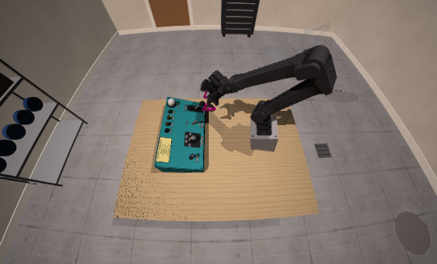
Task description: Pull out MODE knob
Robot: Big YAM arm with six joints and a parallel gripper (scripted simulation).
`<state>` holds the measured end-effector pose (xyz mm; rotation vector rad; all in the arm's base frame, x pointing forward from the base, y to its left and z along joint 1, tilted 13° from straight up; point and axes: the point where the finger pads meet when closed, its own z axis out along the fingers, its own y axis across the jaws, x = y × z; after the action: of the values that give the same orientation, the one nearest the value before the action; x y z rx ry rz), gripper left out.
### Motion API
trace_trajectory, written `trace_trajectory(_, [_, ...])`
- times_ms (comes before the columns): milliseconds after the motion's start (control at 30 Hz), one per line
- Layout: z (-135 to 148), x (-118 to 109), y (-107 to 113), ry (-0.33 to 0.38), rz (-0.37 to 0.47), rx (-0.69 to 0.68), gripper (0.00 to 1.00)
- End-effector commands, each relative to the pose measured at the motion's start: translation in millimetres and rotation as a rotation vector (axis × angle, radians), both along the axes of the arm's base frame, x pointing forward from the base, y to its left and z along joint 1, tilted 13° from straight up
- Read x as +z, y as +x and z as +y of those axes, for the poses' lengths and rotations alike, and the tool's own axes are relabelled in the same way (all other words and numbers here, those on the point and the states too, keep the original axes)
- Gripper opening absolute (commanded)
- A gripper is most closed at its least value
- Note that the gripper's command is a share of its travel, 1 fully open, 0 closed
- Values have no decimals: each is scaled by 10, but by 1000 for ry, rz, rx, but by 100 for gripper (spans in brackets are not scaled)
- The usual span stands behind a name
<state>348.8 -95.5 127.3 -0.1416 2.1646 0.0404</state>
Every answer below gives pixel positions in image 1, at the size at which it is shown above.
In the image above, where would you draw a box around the teal console panel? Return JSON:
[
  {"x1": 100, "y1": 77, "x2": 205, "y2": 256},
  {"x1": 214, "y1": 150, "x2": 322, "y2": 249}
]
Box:
[{"x1": 154, "y1": 97, "x2": 206, "y2": 173}]

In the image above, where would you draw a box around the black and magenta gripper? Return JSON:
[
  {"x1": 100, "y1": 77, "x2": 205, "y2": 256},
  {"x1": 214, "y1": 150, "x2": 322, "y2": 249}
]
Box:
[{"x1": 203, "y1": 92, "x2": 223, "y2": 111}]

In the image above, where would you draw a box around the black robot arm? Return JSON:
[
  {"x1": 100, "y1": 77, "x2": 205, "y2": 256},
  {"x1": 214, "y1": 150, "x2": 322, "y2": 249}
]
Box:
[{"x1": 200, "y1": 45, "x2": 337, "y2": 135}]

